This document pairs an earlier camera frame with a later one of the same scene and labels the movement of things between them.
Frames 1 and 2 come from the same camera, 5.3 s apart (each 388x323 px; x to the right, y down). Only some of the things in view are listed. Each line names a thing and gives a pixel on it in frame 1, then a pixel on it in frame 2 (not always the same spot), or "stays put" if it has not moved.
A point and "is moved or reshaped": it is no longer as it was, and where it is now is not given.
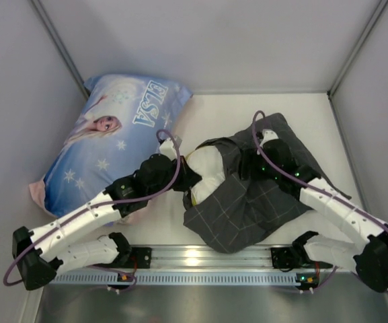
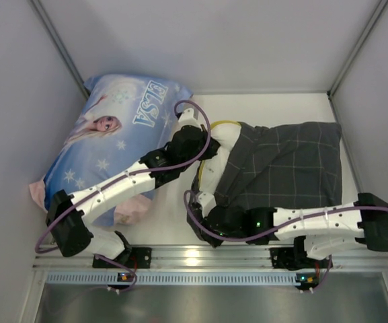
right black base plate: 282,258 stays put
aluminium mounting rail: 231,260 stays put
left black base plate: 140,258 stays put
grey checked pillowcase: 243,209 is moved or reshaped
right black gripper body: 246,165 to 198,219
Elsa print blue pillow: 121,119 stays put
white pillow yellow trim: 208,163 is moved or reshaped
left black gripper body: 187,173 to 208,148
